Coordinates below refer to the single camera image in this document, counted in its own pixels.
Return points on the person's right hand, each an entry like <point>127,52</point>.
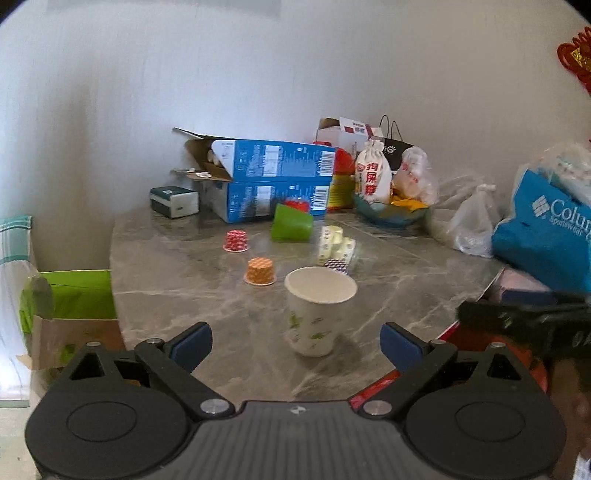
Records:
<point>565,406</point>

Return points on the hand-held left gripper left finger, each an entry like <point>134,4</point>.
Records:
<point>191,347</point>

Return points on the blue shopping bag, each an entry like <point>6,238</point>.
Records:
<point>540,235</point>

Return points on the white paper cup green print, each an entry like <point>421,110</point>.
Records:
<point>318,318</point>

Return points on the pink packet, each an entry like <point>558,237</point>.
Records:
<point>517,282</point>

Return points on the red and white cardboard box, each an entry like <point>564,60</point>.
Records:
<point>346,131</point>

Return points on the black paper bag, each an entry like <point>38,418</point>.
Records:
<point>393,147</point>

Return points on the yellow snack packet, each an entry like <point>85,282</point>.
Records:
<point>407,202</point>

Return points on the orange patterned small paper cup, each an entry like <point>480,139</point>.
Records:
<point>260,271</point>

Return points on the open blue carton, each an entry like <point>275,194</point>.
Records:
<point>272,159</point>

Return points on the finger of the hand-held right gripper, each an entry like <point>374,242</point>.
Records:
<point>498,318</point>

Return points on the clear bag of snacks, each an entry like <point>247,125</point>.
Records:
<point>418,177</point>

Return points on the purple patterned small paper cup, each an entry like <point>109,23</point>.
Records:
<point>336,266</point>

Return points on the green plastic cup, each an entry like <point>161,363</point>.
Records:
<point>291,225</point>

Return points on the red plastic stool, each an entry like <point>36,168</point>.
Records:
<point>450,335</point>

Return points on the red knot wall decoration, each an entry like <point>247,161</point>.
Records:
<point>577,55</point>

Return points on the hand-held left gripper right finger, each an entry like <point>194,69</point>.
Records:
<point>400,347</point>

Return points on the small green and white box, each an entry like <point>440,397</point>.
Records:
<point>174,201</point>

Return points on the closed blue carton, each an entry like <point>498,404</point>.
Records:
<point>272,199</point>

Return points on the white cloth pouch red label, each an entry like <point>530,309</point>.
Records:
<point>373,174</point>

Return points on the clear plastic bag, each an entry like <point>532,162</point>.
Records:
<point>471,219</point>

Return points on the green and brown cardboard box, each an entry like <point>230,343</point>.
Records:
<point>69,309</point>

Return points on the green checked cloth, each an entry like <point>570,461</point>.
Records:
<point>16,240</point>

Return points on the yellow and red can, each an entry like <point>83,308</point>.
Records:
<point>339,182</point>

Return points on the red patterned small paper cup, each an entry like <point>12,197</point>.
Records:
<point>236,241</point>

